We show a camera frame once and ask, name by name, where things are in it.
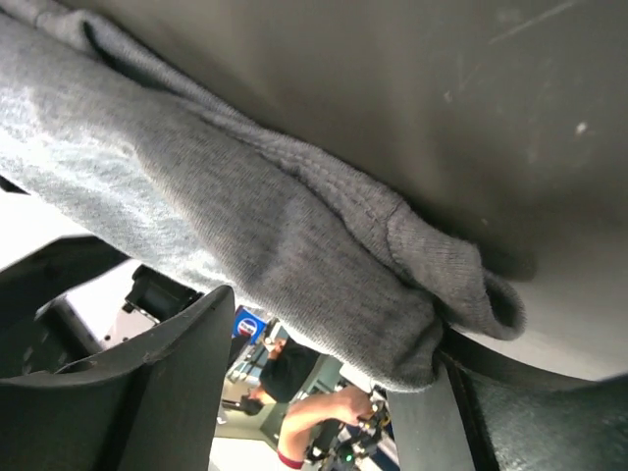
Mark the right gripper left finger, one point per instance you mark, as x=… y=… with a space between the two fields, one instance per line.
x=149 y=403

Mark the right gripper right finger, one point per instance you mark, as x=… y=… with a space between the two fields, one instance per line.
x=486 y=411

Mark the grey t shirt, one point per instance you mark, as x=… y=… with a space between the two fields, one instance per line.
x=137 y=153

